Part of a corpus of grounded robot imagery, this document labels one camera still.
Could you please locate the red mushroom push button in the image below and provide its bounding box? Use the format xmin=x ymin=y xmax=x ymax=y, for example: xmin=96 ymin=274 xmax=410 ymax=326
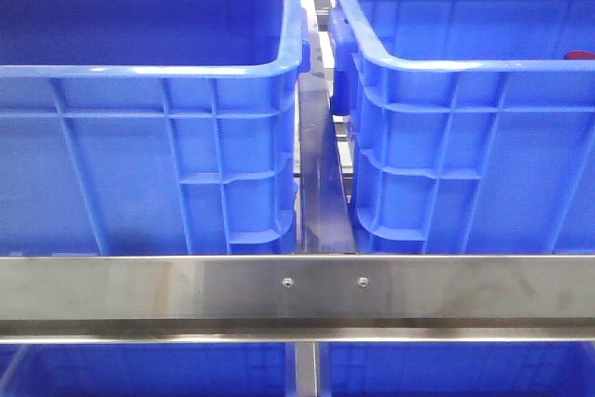
xmin=564 ymin=50 xmax=595 ymax=60

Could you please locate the steel shelf centre divider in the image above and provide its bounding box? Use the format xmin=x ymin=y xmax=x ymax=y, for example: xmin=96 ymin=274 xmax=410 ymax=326
xmin=298 ymin=0 xmax=356 ymax=255

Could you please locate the left blue plastic crate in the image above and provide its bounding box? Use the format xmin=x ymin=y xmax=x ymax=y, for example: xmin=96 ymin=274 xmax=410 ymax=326
xmin=1 ymin=0 xmax=309 ymax=257

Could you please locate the blue plastic crate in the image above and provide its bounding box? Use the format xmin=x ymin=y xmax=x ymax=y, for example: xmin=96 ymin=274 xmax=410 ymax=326
xmin=1 ymin=0 xmax=309 ymax=257
xmin=330 ymin=0 xmax=594 ymax=255

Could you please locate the right blue plastic crate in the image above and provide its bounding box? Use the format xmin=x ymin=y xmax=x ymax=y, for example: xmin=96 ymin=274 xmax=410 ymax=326
xmin=330 ymin=0 xmax=594 ymax=255

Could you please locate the lower right blue crate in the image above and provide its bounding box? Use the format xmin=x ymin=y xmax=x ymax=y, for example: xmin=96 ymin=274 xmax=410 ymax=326
xmin=324 ymin=342 xmax=594 ymax=396

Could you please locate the lower left blue crate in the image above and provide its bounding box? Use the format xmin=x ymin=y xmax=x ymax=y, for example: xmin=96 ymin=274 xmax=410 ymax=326
xmin=1 ymin=343 xmax=297 ymax=396

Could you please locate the left rail screw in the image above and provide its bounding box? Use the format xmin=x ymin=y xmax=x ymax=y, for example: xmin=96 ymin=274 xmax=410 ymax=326
xmin=282 ymin=277 xmax=294 ymax=288

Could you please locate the rail screw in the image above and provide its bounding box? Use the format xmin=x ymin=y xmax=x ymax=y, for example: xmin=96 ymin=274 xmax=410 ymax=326
xmin=282 ymin=277 xmax=294 ymax=288
xmin=357 ymin=277 xmax=369 ymax=287

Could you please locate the right rail screw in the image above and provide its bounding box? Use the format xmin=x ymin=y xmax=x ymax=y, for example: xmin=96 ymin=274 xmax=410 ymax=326
xmin=357 ymin=277 xmax=369 ymax=287

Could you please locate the steel shelf front rail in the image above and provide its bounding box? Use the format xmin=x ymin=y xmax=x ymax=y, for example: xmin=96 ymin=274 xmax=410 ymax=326
xmin=1 ymin=254 xmax=594 ymax=343

